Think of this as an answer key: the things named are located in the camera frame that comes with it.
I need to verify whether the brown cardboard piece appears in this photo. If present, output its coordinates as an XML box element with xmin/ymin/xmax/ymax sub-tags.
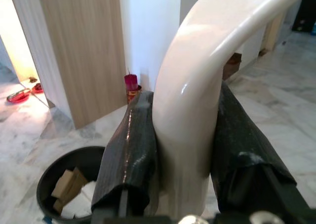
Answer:
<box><xmin>51</xmin><ymin>166</ymin><xmax>89</xmax><ymax>214</ymax></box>

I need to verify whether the red incense stick tin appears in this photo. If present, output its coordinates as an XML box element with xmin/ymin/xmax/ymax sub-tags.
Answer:
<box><xmin>124</xmin><ymin>67</ymin><xmax>143</xmax><ymax>104</ymax></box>

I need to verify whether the white crumpled paper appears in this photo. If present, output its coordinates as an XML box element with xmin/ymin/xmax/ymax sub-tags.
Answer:
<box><xmin>61</xmin><ymin>180</ymin><xmax>97</xmax><ymax>219</ymax></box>

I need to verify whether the light wood cabinet panel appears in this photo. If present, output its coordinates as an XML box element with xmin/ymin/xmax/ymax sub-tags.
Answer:
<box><xmin>36</xmin><ymin>0</ymin><xmax>128</xmax><ymax>130</ymax></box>

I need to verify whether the black cabinet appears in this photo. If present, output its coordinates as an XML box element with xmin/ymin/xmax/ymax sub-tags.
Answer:
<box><xmin>291</xmin><ymin>0</ymin><xmax>316</xmax><ymax>34</ymax></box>

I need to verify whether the red slipper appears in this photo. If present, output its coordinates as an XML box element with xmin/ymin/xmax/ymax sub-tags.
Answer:
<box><xmin>6</xmin><ymin>87</ymin><xmax>31</xmax><ymax>103</ymax></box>
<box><xmin>31</xmin><ymin>83</ymin><xmax>44</xmax><ymax>94</ymax></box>

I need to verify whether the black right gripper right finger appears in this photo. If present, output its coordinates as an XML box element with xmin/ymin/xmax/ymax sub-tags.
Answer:
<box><xmin>210</xmin><ymin>80</ymin><xmax>310</xmax><ymax>217</ymax></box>

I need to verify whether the black round waste bin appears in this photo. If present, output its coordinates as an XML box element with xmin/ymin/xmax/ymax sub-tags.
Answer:
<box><xmin>36</xmin><ymin>146</ymin><xmax>106</xmax><ymax>222</ymax></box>

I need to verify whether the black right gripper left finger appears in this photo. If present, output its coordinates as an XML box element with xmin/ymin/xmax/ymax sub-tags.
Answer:
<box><xmin>91</xmin><ymin>90</ymin><xmax>159</xmax><ymax>217</ymax></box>

